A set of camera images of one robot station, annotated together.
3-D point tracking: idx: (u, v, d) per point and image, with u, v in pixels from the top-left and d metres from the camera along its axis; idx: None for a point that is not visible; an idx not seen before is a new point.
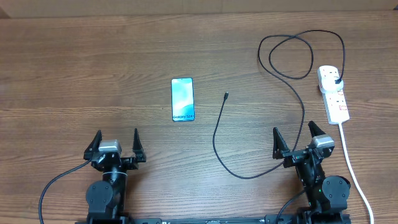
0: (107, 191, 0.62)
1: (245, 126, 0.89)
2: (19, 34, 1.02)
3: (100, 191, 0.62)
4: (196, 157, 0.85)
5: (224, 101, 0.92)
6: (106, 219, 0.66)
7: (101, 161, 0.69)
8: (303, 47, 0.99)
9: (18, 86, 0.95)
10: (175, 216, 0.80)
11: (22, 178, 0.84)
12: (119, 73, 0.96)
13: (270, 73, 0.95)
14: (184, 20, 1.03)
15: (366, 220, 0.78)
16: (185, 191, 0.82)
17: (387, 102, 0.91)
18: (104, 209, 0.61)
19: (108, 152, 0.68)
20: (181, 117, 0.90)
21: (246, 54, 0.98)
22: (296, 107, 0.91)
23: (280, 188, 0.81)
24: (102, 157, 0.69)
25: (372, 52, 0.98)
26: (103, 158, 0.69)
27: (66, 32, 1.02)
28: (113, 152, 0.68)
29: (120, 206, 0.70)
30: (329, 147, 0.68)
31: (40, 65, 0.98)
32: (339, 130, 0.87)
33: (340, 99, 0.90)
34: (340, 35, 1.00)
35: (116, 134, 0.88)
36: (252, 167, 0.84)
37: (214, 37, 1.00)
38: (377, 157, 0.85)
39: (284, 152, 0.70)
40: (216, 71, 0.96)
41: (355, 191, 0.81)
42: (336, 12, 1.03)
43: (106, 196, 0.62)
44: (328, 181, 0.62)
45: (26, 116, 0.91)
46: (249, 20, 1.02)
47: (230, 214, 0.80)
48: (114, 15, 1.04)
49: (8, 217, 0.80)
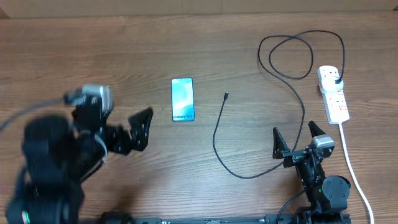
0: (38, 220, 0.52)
1: (245, 126, 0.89)
2: (19, 34, 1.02)
3: (46, 123, 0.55)
4: (196, 157, 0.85)
5: (224, 101, 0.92)
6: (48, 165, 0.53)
7: (78, 102, 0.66)
8: (303, 48, 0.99)
9: (18, 86, 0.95)
10: (175, 216, 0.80)
11: None
12: (119, 73, 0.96)
13: (270, 73, 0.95)
14: (184, 20, 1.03)
15: (366, 221, 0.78)
16: (185, 191, 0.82)
17: (387, 102, 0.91)
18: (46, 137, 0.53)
19: (91, 93, 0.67)
20: (181, 117, 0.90)
21: (246, 54, 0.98)
22: (296, 107, 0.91)
23: (280, 188, 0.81)
24: (81, 99, 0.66)
25: (372, 52, 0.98)
26: (82, 101, 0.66)
27: (66, 32, 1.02)
28: (95, 94, 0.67)
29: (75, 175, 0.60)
30: (329, 147, 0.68)
31: (40, 66, 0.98)
32: (339, 130, 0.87)
33: (340, 99, 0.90)
34: (340, 36, 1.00)
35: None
36: (252, 167, 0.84)
37: (214, 37, 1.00)
38: (377, 157, 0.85)
39: (284, 152, 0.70)
40: (216, 72, 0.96)
41: (355, 191, 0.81)
42: (336, 13, 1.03)
43: (35, 135, 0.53)
44: (328, 181, 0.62)
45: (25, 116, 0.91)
46: (249, 20, 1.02)
47: (230, 214, 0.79)
48: (114, 15, 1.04)
49: None
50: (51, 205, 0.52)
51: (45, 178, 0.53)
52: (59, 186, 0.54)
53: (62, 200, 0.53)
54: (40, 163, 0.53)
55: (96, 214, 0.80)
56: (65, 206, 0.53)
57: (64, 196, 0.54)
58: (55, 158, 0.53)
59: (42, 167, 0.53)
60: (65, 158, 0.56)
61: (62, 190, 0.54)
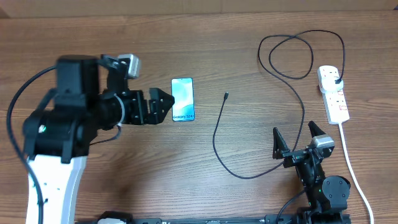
0: (51, 144, 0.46)
1: (245, 126, 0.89)
2: (19, 34, 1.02)
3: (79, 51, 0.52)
4: (196, 157, 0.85)
5: (224, 101, 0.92)
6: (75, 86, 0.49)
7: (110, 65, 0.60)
8: (303, 47, 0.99)
9: (18, 86, 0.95)
10: (175, 216, 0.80)
11: (23, 178, 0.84)
12: None
13: (270, 73, 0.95)
14: (183, 19, 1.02)
15: (366, 220, 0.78)
16: (185, 191, 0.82)
17: (387, 102, 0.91)
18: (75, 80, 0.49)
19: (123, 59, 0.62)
20: (181, 117, 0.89)
21: (246, 54, 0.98)
22: (296, 107, 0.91)
23: (280, 188, 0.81)
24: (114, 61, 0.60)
25: (372, 52, 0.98)
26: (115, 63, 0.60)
27: (66, 32, 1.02)
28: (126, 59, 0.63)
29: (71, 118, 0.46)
30: (329, 147, 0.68)
31: (40, 66, 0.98)
32: (339, 130, 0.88)
33: (340, 100, 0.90)
34: (340, 35, 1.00)
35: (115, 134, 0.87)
36: (252, 167, 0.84)
37: (214, 37, 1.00)
38: (377, 157, 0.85)
39: (284, 152, 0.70)
40: (216, 71, 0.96)
41: (355, 191, 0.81)
42: (336, 12, 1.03)
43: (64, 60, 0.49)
44: (328, 181, 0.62)
45: (26, 116, 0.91)
46: (249, 20, 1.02)
47: (230, 214, 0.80)
48: (114, 15, 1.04)
49: (9, 217, 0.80)
50: (64, 124, 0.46)
51: (63, 101, 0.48)
52: (78, 111, 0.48)
53: (77, 119, 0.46)
54: (66, 86, 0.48)
55: (96, 213, 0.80)
56: (80, 125, 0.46)
57: (80, 117, 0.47)
58: (84, 74, 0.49)
59: (65, 86, 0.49)
60: (93, 84, 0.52)
61: (78, 114, 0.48)
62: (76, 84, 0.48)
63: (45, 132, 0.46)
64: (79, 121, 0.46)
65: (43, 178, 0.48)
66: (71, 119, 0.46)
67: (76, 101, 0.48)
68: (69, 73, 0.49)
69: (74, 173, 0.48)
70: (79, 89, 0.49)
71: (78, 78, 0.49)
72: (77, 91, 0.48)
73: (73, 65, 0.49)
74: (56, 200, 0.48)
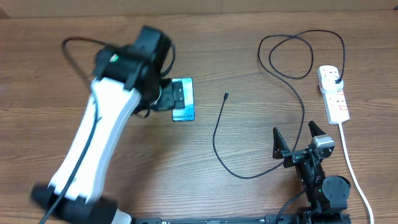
0: (120, 70, 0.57)
1: (245, 126, 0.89)
2: (19, 34, 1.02)
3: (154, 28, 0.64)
4: (196, 157, 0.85)
5: (224, 101, 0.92)
6: (148, 44, 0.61)
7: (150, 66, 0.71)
8: (303, 47, 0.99)
9: (18, 86, 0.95)
10: (175, 216, 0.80)
11: (22, 178, 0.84)
12: None
13: (270, 73, 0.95)
14: (183, 19, 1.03)
15: (366, 220, 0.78)
16: (185, 191, 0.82)
17: (387, 102, 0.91)
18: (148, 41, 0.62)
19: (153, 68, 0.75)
20: (181, 117, 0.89)
21: (246, 54, 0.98)
22: (296, 107, 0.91)
23: (280, 188, 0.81)
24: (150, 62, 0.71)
25: (372, 52, 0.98)
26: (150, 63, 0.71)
27: (66, 32, 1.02)
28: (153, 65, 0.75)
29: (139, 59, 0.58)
30: (329, 147, 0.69)
31: (40, 66, 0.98)
32: (339, 130, 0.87)
33: (340, 99, 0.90)
34: (340, 35, 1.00)
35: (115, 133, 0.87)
36: (252, 167, 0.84)
37: (214, 37, 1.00)
38: (377, 157, 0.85)
39: (284, 152, 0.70)
40: (216, 71, 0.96)
41: (355, 191, 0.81)
42: (336, 12, 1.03)
43: (147, 28, 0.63)
44: (328, 181, 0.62)
45: (26, 116, 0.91)
46: (249, 20, 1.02)
47: (230, 214, 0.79)
48: (114, 15, 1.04)
49: (8, 217, 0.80)
50: (136, 60, 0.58)
51: (138, 51, 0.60)
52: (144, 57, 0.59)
53: (145, 61, 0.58)
54: (143, 44, 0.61)
55: None
56: (145, 65, 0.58)
57: (146, 60, 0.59)
58: (158, 40, 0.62)
59: (142, 44, 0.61)
60: (163, 51, 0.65)
61: (145, 58, 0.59)
62: (152, 46, 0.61)
63: (117, 59, 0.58)
64: (145, 65, 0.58)
65: (102, 99, 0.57)
66: (141, 60, 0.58)
67: (148, 53, 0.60)
68: (148, 37, 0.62)
69: (129, 103, 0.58)
70: (153, 50, 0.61)
71: (153, 41, 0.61)
72: (150, 50, 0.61)
73: (157, 34, 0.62)
74: (109, 119, 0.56)
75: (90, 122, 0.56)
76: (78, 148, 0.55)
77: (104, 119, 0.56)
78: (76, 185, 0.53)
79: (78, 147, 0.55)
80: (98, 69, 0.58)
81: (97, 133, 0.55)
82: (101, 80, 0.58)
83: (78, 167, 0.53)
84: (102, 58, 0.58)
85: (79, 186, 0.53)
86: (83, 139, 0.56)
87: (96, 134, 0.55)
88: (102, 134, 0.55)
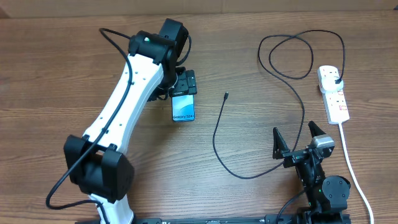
0: (150, 50, 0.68)
1: (245, 126, 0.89)
2: (19, 33, 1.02)
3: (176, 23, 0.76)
4: (196, 157, 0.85)
5: (224, 100, 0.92)
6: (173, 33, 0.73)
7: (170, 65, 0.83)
8: (303, 47, 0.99)
9: (18, 86, 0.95)
10: (175, 216, 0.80)
11: (22, 178, 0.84)
12: (119, 73, 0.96)
13: (270, 73, 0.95)
14: (184, 19, 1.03)
15: (366, 220, 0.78)
16: (185, 191, 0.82)
17: (387, 102, 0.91)
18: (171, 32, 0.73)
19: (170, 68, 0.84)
20: (181, 117, 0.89)
21: (246, 53, 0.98)
22: (296, 107, 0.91)
23: (280, 188, 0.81)
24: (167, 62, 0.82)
25: (372, 52, 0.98)
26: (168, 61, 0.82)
27: (66, 32, 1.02)
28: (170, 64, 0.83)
29: (165, 44, 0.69)
30: (329, 147, 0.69)
31: (40, 65, 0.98)
32: (339, 130, 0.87)
33: (340, 99, 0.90)
34: (340, 35, 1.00)
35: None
36: (252, 167, 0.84)
37: (214, 37, 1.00)
38: (377, 157, 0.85)
39: (284, 152, 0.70)
40: (217, 71, 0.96)
41: (355, 191, 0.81)
42: (336, 12, 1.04)
43: (170, 20, 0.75)
44: (328, 181, 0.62)
45: (26, 116, 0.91)
46: (249, 20, 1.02)
47: (230, 214, 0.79)
48: (114, 15, 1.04)
49: (8, 217, 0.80)
50: (163, 43, 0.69)
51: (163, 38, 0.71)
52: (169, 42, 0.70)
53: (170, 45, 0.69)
54: (167, 33, 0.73)
55: (96, 213, 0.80)
56: (170, 49, 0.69)
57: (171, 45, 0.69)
58: (181, 32, 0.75)
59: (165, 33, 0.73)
60: (181, 42, 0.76)
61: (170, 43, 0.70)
62: (174, 35, 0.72)
63: (148, 41, 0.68)
64: (171, 47, 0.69)
65: (135, 68, 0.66)
66: (167, 43, 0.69)
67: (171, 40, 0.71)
68: (171, 28, 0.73)
69: (157, 75, 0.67)
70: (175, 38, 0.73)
71: (176, 30, 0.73)
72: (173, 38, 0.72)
73: (178, 25, 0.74)
74: (141, 83, 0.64)
75: (124, 86, 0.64)
76: (113, 104, 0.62)
77: (136, 86, 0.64)
78: (107, 137, 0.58)
79: (112, 106, 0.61)
80: (132, 47, 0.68)
81: (129, 96, 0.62)
82: (134, 56, 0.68)
83: (111, 121, 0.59)
84: (134, 42, 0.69)
85: (111, 139, 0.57)
86: (117, 98, 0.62)
87: (130, 94, 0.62)
88: (134, 98, 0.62)
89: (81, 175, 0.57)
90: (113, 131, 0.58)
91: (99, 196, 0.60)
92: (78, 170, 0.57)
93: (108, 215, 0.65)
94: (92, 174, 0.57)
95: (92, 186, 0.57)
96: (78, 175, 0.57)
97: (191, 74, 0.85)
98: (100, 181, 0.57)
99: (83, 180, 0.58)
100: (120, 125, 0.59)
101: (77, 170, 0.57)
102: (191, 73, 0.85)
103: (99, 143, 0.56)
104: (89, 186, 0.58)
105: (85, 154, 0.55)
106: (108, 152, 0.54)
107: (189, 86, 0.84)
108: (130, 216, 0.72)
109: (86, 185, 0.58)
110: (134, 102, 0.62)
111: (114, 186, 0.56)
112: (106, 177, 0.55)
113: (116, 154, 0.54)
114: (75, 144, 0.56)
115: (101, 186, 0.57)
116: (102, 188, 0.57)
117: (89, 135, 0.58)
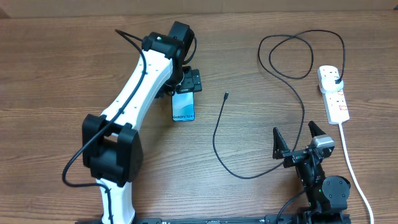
0: (161, 48, 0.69)
1: (245, 126, 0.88)
2: (19, 33, 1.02)
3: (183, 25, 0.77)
4: (196, 157, 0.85)
5: (224, 101, 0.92)
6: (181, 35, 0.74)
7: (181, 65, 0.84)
8: (303, 47, 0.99)
9: (18, 86, 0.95)
10: (175, 216, 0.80)
11: (22, 178, 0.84)
12: (119, 73, 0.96)
13: (270, 73, 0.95)
14: (184, 19, 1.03)
15: (366, 221, 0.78)
16: (185, 191, 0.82)
17: (387, 102, 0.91)
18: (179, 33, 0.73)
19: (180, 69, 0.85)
20: (181, 117, 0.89)
21: (246, 53, 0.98)
22: (296, 107, 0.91)
23: (280, 188, 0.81)
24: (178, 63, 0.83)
25: (372, 52, 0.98)
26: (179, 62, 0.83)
27: (66, 32, 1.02)
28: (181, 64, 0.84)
29: (175, 44, 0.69)
30: (329, 147, 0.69)
31: (40, 65, 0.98)
32: (339, 130, 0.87)
33: (340, 99, 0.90)
34: (340, 35, 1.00)
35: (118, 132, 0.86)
36: (252, 167, 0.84)
37: (214, 37, 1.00)
38: (377, 157, 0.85)
39: (284, 152, 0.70)
40: (217, 71, 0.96)
41: (355, 191, 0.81)
42: (336, 12, 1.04)
43: (178, 23, 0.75)
44: (328, 181, 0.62)
45: (26, 116, 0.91)
46: (249, 20, 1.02)
47: (230, 214, 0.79)
48: (114, 15, 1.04)
49: (8, 217, 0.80)
50: (173, 42, 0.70)
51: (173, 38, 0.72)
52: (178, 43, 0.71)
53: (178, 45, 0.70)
54: (176, 35, 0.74)
55: (96, 213, 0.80)
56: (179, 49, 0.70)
57: (180, 45, 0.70)
58: (189, 35, 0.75)
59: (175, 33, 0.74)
60: (189, 43, 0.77)
61: (178, 43, 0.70)
62: (183, 35, 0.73)
63: (159, 40, 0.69)
64: (181, 46, 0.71)
65: (149, 60, 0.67)
66: (177, 43, 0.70)
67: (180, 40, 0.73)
68: (180, 28, 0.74)
69: (168, 68, 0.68)
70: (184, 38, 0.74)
71: (184, 32, 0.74)
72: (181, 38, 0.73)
73: (186, 27, 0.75)
74: (154, 73, 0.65)
75: (138, 76, 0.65)
76: (127, 91, 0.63)
77: (150, 73, 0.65)
78: (124, 117, 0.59)
79: (127, 90, 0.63)
80: (145, 44, 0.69)
81: (143, 83, 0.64)
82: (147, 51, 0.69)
83: (127, 102, 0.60)
84: (145, 42, 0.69)
85: (127, 119, 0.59)
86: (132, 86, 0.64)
87: (143, 83, 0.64)
88: (148, 84, 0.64)
89: (94, 154, 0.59)
90: (129, 112, 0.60)
91: (107, 181, 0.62)
92: (91, 148, 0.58)
93: (113, 206, 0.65)
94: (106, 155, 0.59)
95: (105, 166, 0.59)
96: (91, 155, 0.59)
97: (196, 73, 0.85)
98: (113, 160, 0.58)
99: (96, 159, 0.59)
100: (135, 107, 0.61)
101: (91, 149, 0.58)
102: (196, 71, 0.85)
103: (115, 121, 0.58)
104: (102, 166, 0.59)
105: (101, 130, 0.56)
106: (124, 129, 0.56)
107: (196, 83, 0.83)
108: (132, 214, 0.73)
109: (98, 165, 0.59)
110: (148, 87, 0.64)
111: (127, 165, 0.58)
112: (120, 153, 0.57)
113: (132, 130, 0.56)
114: (92, 122, 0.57)
115: (114, 165, 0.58)
116: (114, 168, 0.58)
117: (106, 114, 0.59)
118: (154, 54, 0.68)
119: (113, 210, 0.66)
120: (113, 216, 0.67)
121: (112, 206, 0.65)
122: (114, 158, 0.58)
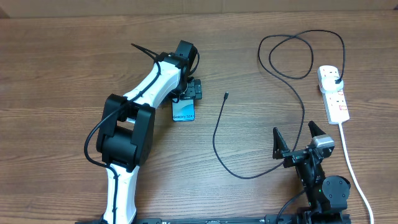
0: (170, 61, 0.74)
1: (245, 126, 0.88)
2: (19, 34, 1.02)
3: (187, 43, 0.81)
4: (196, 157, 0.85)
5: (224, 101, 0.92)
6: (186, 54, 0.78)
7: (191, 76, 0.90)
8: (303, 47, 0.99)
9: (18, 86, 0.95)
10: (175, 216, 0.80)
11: (22, 178, 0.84)
12: (119, 73, 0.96)
13: (270, 73, 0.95)
14: (184, 19, 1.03)
15: (366, 221, 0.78)
16: (185, 191, 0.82)
17: (387, 102, 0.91)
18: (185, 53, 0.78)
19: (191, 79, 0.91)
20: (181, 117, 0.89)
21: (246, 53, 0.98)
22: (296, 107, 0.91)
23: (280, 188, 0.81)
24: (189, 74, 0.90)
25: (372, 52, 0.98)
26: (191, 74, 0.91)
27: (66, 32, 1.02)
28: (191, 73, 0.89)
29: (181, 61, 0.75)
30: (329, 147, 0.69)
31: (40, 65, 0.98)
32: (339, 130, 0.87)
33: (340, 99, 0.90)
34: (340, 35, 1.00)
35: (125, 124, 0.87)
36: (252, 167, 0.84)
37: (214, 37, 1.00)
38: (377, 157, 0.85)
39: (284, 152, 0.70)
40: (217, 71, 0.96)
41: (355, 191, 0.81)
42: (336, 12, 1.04)
43: (183, 42, 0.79)
44: (328, 181, 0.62)
45: (25, 116, 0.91)
46: (249, 20, 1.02)
47: (230, 214, 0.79)
48: (114, 15, 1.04)
49: (8, 217, 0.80)
50: (181, 58, 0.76)
51: (179, 53, 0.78)
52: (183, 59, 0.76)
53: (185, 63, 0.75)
54: (181, 53, 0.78)
55: (96, 213, 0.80)
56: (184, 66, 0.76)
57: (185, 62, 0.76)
58: (192, 53, 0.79)
59: (181, 51, 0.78)
60: (194, 56, 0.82)
61: (184, 60, 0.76)
62: (188, 51, 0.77)
63: (169, 56, 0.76)
64: (186, 63, 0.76)
65: (163, 66, 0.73)
66: (183, 60, 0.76)
67: (186, 56, 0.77)
68: (186, 46, 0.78)
69: (178, 76, 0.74)
70: (189, 55, 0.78)
71: (189, 51, 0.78)
72: (187, 56, 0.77)
73: (191, 44, 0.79)
74: (167, 76, 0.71)
75: (153, 76, 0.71)
76: (143, 85, 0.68)
77: (164, 74, 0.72)
78: (142, 99, 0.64)
79: (143, 84, 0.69)
80: (157, 58, 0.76)
81: (157, 81, 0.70)
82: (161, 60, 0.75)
83: (145, 90, 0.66)
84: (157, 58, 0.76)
85: (145, 101, 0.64)
86: (147, 82, 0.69)
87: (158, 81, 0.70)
88: (161, 83, 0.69)
89: (110, 133, 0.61)
90: (147, 98, 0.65)
91: (117, 166, 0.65)
92: (110, 126, 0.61)
93: (118, 196, 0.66)
94: (121, 136, 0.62)
95: (117, 147, 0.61)
96: (107, 135, 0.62)
97: (198, 83, 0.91)
98: (127, 140, 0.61)
99: (111, 139, 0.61)
100: (152, 95, 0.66)
101: (109, 126, 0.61)
102: (198, 81, 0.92)
103: (135, 101, 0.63)
104: (115, 147, 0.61)
105: (124, 107, 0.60)
106: (142, 107, 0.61)
107: (197, 92, 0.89)
108: (134, 212, 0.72)
109: (112, 146, 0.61)
110: (162, 83, 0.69)
111: (140, 144, 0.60)
112: (137, 130, 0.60)
113: (150, 108, 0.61)
114: (114, 100, 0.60)
115: (127, 145, 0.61)
116: (127, 147, 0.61)
117: (127, 95, 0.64)
118: (166, 63, 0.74)
119: (118, 200, 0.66)
120: (117, 208, 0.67)
121: (117, 196, 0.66)
122: (128, 139, 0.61)
